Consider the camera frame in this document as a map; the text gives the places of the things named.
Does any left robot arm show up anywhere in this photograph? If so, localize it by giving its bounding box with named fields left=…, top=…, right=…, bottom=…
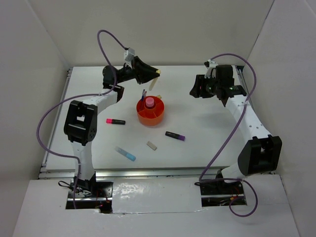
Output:
left=64, top=56, right=160, bottom=197

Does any purple black highlighter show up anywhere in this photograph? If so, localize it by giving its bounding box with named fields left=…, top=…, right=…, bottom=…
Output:
left=165, top=131, right=185, bottom=141

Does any blue pen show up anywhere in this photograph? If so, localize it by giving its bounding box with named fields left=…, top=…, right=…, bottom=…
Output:
left=141, top=89, right=146, bottom=101

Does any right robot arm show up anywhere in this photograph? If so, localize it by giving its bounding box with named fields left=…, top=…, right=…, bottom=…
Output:
left=190, top=65, right=282, bottom=194

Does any aluminium front rail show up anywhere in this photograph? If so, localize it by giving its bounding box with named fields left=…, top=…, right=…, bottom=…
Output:
left=39, top=165, right=271, bottom=178

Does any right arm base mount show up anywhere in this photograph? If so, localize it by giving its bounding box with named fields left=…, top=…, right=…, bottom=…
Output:
left=195, top=181, right=246, bottom=207

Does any beige eraser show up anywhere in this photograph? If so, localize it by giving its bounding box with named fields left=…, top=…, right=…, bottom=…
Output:
left=146, top=141, right=157, bottom=151

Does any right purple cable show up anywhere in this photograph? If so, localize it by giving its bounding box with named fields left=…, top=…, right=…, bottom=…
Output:
left=198, top=53, right=259, bottom=218

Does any orange round organizer container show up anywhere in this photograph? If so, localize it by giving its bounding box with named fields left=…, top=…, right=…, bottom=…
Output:
left=136, top=96, right=164, bottom=126

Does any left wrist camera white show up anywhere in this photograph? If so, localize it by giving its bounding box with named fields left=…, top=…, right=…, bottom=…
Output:
left=124, top=48, right=135, bottom=67

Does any aluminium rail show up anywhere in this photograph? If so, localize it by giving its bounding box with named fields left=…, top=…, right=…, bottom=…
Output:
left=39, top=165, right=271, bottom=178
left=236, top=65, right=276, bottom=175

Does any pink black highlighter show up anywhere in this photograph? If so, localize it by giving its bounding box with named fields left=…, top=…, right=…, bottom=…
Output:
left=106, top=118, right=126, bottom=125

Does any red pen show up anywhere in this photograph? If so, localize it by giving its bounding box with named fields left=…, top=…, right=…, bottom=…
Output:
left=138, top=90, right=147, bottom=111

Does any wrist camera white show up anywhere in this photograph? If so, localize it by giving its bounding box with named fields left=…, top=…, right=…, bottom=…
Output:
left=204, top=59, right=218, bottom=79
left=124, top=48, right=135, bottom=67

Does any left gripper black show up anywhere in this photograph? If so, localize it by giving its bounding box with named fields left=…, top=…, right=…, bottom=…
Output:
left=116, top=56, right=159, bottom=84

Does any white cover panel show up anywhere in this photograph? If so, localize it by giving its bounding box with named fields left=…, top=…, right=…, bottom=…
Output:
left=112, top=178, right=202, bottom=214

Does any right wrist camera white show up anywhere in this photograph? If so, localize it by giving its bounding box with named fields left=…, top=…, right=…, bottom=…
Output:
left=204, top=59, right=218, bottom=79

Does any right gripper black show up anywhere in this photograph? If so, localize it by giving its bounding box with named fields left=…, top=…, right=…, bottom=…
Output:
left=190, top=74, right=221, bottom=98

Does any blue clear highlighter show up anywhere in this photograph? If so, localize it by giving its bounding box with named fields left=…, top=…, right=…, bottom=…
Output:
left=115, top=147, right=136, bottom=161

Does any aluminium right rail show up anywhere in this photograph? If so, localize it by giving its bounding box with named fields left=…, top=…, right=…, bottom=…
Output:
left=236, top=65, right=276, bottom=175

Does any yellow highlighter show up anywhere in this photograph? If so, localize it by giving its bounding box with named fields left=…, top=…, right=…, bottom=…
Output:
left=149, top=70, right=161, bottom=91

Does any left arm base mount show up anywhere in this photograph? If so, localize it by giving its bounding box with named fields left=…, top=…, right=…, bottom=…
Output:
left=58, top=176, right=114, bottom=214

